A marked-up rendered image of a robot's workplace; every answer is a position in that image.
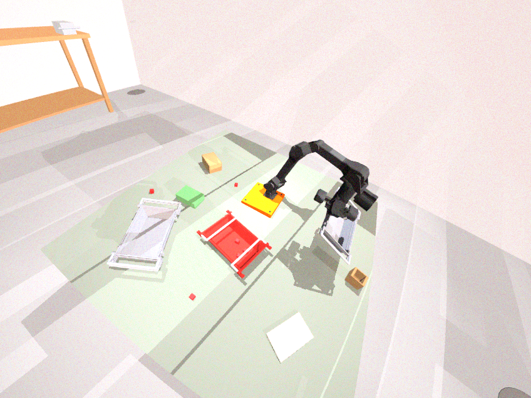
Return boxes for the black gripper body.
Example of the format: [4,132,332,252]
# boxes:
[313,189,359,222]

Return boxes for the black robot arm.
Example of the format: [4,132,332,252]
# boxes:
[264,140,378,218]

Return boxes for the light green block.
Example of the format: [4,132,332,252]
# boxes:
[175,185,205,209]

